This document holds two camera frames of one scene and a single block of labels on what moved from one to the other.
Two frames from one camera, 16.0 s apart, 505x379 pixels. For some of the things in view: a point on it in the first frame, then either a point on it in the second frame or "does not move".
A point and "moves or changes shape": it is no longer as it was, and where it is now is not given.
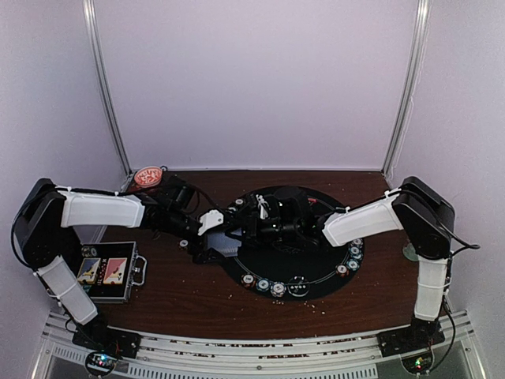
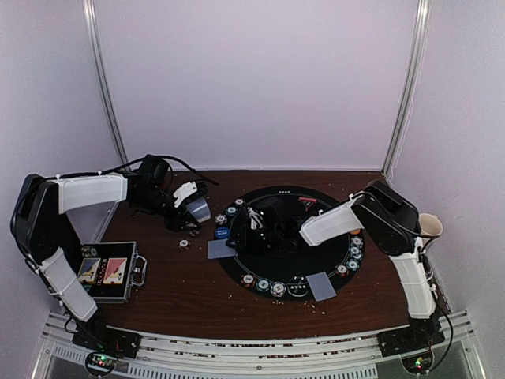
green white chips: x=353 y=264 does not move
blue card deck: x=226 y=245 moves or changes shape
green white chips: x=263 y=284 does not move
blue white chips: x=278 y=289 does not move
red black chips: x=248 y=279 does not move
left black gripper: x=204 y=257 to x=174 y=223
